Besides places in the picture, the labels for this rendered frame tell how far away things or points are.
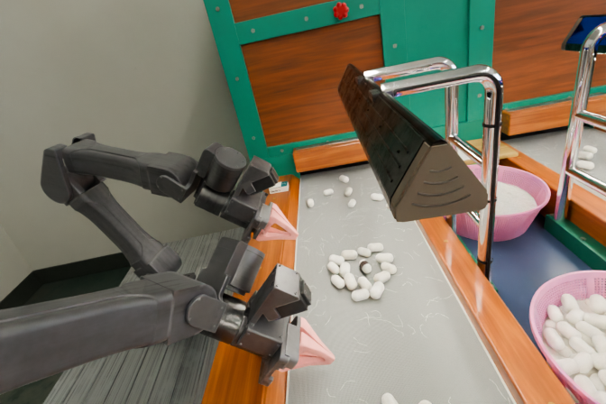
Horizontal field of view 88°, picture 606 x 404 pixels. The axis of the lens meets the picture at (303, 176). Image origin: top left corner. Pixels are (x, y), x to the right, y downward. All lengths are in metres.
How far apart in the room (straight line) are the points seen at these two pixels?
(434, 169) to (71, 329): 0.33
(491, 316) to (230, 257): 0.40
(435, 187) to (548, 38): 1.00
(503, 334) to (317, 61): 0.82
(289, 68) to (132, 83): 1.14
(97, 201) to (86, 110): 1.40
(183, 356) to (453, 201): 0.63
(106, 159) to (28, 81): 1.61
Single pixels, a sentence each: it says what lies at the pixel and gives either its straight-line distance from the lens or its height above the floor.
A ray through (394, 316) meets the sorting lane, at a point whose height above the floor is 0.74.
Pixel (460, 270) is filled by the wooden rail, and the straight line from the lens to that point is 0.66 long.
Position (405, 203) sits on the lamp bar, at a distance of 0.29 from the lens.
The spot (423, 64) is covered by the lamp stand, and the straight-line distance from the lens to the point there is 0.64.
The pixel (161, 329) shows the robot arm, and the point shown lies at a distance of 0.39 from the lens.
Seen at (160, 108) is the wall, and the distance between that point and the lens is 1.97.
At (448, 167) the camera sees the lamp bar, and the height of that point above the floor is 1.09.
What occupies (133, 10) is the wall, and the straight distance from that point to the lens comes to 1.95.
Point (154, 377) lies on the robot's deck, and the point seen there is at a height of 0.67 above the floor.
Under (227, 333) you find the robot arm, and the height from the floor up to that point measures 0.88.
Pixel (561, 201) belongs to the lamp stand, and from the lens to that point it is 0.89.
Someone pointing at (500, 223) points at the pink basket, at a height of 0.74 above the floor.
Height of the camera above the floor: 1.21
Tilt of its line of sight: 24 degrees down
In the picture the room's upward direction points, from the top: 12 degrees counter-clockwise
